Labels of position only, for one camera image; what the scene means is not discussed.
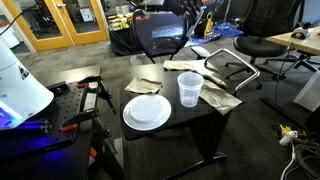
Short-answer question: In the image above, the black marker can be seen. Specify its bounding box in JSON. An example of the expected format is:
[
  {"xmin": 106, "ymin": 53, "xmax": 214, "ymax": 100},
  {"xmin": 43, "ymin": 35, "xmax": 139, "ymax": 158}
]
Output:
[{"xmin": 186, "ymin": 9, "xmax": 204, "ymax": 38}]

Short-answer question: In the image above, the black clamp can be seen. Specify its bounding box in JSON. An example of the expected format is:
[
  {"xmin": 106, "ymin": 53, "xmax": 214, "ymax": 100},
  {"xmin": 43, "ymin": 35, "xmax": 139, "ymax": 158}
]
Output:
[
  {"xmin": 61, "ymin": 108, "xmax": 109, "ymax": 138},
  {"xmin": 76, "ymin": 74, "xmax": 117, "ymax": 115}
]

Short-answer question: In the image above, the black cloth covered table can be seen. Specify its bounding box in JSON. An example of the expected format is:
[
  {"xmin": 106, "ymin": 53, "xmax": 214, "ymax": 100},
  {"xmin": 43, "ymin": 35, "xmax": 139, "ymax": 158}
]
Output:
[{"xmin": 109, "ymin": 28, "xmax": 141, "ymax": 56}]

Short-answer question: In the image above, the brown paper bag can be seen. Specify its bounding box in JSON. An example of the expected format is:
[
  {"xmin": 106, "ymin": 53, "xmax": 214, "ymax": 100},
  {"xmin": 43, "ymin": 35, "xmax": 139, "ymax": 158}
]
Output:
[
  {"xmin": 163, "ymin": 60, "xmax": 218, "ymax": 75},
  {"xmin": 200, "ymin": 80, "xmax": 242, "ymax": 115},
  {"xmin": 125, "ymin": 77, "xmax": 162, "ymax": 94}
]

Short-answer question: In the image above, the brown paper bag right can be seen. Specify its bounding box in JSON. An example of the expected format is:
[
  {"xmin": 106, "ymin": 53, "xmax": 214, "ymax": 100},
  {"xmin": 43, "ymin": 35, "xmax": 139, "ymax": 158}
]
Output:
[{"xmin": 200, "ymin": 80, "xmax": 242, "ymax": 115}]

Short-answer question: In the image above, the grey cable bundle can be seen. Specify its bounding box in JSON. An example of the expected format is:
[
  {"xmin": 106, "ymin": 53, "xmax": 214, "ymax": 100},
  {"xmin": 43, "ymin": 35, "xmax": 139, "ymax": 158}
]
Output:
[{"xmin": 279, "ymin": 141, "xmax": 320, "ymax": 180}]

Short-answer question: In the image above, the black office chair right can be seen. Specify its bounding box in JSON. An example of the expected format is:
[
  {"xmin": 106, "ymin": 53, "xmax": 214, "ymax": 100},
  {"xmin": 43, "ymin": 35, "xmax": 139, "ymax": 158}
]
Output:
[{"xmin": 233, "ymin": 0, "xmax": 316, "ymax": 80}]

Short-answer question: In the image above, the white power plug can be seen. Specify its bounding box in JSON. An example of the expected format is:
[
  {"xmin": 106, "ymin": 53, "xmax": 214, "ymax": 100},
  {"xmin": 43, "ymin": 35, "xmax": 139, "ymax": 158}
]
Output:
[{"xmin": 279, "ymin": 131, "xmax": 298, "ymax": 146}]

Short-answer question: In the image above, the yellow framed glass door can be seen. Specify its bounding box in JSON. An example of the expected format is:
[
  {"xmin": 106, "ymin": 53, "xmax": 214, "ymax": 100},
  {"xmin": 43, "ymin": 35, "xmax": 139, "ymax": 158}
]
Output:
[{"xmin": 0, "ymin": 0, "xmax": 108, "ymax": 52}]

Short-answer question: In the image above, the black clamp lower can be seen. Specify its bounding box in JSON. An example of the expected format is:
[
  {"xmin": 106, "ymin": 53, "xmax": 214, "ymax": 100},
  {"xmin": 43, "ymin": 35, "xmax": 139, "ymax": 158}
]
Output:
[{"xmin": 61, "ymin": 108, "xmax": 109, "ymax": 138}]

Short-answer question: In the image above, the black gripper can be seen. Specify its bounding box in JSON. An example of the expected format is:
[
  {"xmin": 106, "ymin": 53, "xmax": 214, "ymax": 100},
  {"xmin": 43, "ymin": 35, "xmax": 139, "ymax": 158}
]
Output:
[{"xmin": 165, "ymin": 0, "xmax": 199, "ymax": 17}]

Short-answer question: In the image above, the brown paper bag left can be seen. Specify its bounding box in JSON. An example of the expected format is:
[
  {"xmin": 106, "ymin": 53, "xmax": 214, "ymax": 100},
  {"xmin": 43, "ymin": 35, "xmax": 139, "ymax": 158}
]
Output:
[{"xmin": 125, "ymin": 77, "xmax": 162, "ymax": 94}]

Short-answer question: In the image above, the black mesh office chair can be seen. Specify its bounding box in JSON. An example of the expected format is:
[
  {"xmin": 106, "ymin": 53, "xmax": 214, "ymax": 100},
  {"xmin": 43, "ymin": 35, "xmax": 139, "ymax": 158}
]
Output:
[{"xmin": 132, "ymin": 9, "xmax": 195, "ymax": 63}]

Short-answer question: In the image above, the wooden desk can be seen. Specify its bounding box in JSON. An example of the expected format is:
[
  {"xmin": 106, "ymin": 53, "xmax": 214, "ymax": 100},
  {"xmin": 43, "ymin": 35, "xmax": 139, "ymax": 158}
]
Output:
[{"xmin": 266, "ymin": 26, "xmax": 320, "ymax": 56}]

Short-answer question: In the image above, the black perforated breadboard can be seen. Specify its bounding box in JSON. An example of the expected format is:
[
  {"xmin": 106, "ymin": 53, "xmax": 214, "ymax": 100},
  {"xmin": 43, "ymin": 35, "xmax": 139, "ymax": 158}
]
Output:
[{"xmin": 0, "ymin": 83, "xmax": 86, "ymax": 160}]

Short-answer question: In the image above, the wooden handled brush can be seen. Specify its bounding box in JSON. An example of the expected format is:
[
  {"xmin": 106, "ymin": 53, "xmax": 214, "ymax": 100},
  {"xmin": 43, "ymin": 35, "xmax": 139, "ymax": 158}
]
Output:
[{"xmin": 197, "ymin": 71, "xmax": 227, "ymax": 88}]

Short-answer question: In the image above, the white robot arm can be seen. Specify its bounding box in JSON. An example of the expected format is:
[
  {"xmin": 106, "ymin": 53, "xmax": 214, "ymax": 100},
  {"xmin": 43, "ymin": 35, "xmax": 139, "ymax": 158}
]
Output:
[{"xmin": 0, "ymin": 0, "xmax": 204, "ymax": 130}]

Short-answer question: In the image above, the yellow wet floor sign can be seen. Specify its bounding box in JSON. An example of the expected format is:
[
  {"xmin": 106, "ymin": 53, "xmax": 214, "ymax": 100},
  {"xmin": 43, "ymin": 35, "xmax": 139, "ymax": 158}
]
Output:
[{"xmin": 204, "ymin": 12, "xmax": 214, "ymax": 38}]

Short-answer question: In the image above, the yellow power strip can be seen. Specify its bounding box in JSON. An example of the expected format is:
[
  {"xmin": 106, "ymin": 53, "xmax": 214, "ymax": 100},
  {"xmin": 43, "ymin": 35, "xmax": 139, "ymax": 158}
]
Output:
[{"xmin": 279, "ymin": 124, "xmax": 307, "ymax": 146}]

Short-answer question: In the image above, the brown paper bag back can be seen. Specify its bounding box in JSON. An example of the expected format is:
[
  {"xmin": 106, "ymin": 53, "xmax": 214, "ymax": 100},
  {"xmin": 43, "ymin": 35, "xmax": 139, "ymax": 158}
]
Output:
[{"xmin": 163, "ymin": 60, "xmax": 218, "ymax": 75}]

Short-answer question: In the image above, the chrome cart handle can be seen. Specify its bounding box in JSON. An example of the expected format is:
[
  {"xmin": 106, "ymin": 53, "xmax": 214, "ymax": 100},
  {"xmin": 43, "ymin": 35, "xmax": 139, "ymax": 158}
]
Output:
[{"xmin": 203, "ymin": 48, "xmax": 261, "ymax": 95}]

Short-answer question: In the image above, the clear plastic cup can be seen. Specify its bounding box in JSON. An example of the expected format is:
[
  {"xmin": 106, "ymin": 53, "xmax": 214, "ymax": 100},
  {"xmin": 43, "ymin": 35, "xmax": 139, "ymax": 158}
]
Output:
[{"xmin": 177, "ymin": 72, "xmax": 204, "ymax": 107}]

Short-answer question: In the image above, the black clamp upper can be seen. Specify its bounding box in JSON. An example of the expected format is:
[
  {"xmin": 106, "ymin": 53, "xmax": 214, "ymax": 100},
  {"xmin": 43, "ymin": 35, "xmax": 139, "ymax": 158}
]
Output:
[{"xmin": 76, "ymin": 74, "xmax": 117, "ymax": 115}]

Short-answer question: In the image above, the white plate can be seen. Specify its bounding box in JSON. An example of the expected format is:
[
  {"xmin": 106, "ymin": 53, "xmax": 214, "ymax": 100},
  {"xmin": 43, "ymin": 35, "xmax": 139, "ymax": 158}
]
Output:
[{"xmin": 123, "ymin": 94, "xmax": 171, "ymax": 131}]

